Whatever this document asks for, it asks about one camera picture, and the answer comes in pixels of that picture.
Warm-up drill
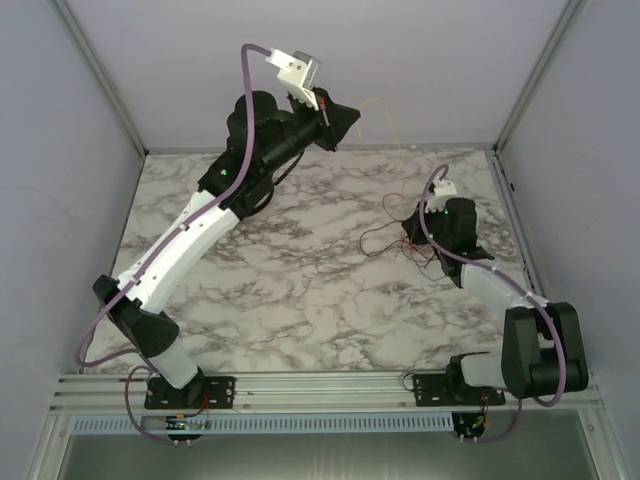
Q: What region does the grey slotted cable duct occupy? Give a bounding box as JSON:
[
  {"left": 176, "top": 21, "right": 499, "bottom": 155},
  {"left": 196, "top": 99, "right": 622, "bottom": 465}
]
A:
[{"left": 72, "top": 413, "right": 457, "bottom": 435}]

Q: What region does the yellow wire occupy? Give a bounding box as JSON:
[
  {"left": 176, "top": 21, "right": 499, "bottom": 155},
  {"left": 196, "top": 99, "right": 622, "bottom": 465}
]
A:
[{"left": 354, "top": 97, "right": 409, "bottom": 156}]

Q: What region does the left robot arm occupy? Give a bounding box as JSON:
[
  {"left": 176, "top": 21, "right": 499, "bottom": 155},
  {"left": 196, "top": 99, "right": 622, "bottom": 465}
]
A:
[{"left": 93, "top": 87, "right": 360, "bottom": 409}]

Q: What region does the red wire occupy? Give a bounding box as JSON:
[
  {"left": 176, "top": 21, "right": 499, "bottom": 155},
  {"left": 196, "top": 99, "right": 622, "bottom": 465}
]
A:
[{"left": 382, "top": 192, "right": 451, "bottom": 281}]

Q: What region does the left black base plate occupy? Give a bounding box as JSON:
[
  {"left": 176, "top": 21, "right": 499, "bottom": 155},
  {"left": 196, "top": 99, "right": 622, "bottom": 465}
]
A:
[{"left": 144, "top": 372, "right": 236, "bottom": 410}]

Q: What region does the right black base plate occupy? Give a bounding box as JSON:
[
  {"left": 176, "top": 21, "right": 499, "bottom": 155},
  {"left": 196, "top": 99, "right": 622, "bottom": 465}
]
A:
[{"left": 400, "top": 372, "right": 506, "bottom": 407}]

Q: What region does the aluminium corner post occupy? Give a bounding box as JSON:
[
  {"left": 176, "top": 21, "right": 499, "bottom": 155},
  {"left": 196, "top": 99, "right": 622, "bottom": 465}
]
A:
[
  {"left": 493, "top": 0, "right": 588, "bottom": 156},
  {"left": 50, "top": 0, "right": 149, "bottom": 160}
]

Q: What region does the right aluminium corner post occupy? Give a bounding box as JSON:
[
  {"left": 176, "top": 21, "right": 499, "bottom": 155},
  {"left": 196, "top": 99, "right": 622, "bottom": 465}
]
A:
[{"left": 493, "top": 0, "right": 588, "bottom": 156}]

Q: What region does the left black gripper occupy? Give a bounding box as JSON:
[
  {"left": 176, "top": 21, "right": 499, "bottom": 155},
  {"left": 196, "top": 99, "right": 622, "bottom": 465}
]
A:
[{"left": 261, "top": 85, "right": 362, "bottom": 174}]

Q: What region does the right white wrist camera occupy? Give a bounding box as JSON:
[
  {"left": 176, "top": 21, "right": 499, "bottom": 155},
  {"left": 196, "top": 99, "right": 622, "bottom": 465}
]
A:
[{"left": 426, "top": 179, "right": 458, "bottom": 212}]

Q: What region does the black wire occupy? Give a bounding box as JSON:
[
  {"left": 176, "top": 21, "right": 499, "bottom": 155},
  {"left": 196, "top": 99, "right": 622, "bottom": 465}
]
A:
[{"left": 360, "top": 223, "right": 441, "bottom": 271}]

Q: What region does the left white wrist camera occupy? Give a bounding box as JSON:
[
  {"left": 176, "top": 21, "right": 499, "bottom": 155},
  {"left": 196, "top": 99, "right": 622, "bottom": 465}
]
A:
[{"left": 267, "top": 48, "right": 322, "bottom": 111}]

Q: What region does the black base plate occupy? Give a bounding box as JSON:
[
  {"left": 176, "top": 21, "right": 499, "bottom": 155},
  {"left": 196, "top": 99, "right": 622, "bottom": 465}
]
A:
[
  {"left": 144, "top": 372, "right": 236, "bottom": 410},
  {"left": 400, "top": 372, "right": 506, "bottom": 407}
]

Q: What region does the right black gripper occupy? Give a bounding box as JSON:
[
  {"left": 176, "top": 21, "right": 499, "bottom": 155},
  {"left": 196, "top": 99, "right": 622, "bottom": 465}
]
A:
[{"left": 400, "top": 200, "right": 451, "bottom": 251}]

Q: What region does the aluminium front rail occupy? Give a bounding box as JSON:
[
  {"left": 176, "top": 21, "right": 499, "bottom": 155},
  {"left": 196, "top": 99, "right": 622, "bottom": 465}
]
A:
[{"left": 47, "top": 369, "right": 601, "bottom": 416}]

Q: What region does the left aluminium corner post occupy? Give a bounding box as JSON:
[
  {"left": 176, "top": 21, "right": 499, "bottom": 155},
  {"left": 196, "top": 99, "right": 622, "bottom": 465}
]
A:
[{"left": 50, "top": 0, "right": 149, "bottom": 160}]

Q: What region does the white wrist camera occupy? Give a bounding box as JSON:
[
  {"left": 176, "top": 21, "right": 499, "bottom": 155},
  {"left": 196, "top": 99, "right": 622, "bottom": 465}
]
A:
[
  {"left": 267, "top": 48, "right": 322, "bottom": 111},
  {"left": 426, "top": 179, "right": 458, "bottom": 212}
]

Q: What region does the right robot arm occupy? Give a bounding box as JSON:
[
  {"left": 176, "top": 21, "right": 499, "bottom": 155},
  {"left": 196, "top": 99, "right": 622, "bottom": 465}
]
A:
[{"left": 402, "top": 197, "right": 589, "bottom": 406}]

